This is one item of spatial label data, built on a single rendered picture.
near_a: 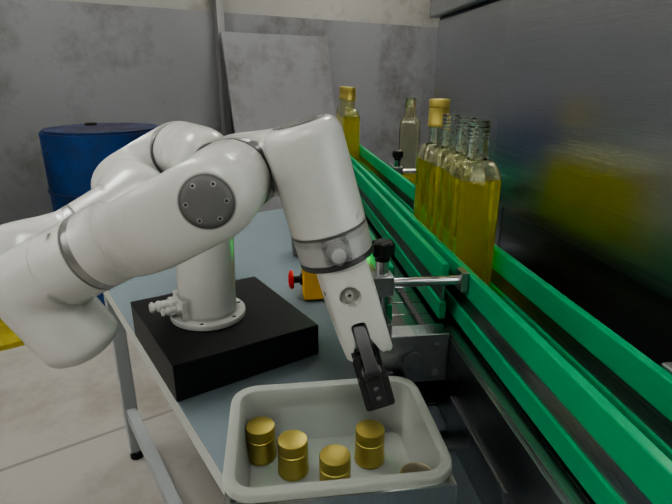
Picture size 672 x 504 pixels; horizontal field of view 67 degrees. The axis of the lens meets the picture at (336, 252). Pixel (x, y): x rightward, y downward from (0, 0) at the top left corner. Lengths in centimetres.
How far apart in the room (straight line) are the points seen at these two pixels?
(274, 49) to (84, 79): 123
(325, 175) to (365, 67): 392
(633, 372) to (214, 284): 58
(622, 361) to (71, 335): 54
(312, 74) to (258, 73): 43
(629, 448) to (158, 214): 39
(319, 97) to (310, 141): 344
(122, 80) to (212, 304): 281
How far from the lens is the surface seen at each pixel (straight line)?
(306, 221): 46
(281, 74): 375
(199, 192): 42
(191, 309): 85
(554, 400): 50
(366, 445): 61
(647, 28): 67
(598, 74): 72
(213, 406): 77
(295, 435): 61
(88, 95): 351
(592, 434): 46
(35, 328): 61
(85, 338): 61
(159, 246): 45
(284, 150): 44
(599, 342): 56
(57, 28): 350
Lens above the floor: 120
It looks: 19 degrees down
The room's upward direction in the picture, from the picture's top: straight up
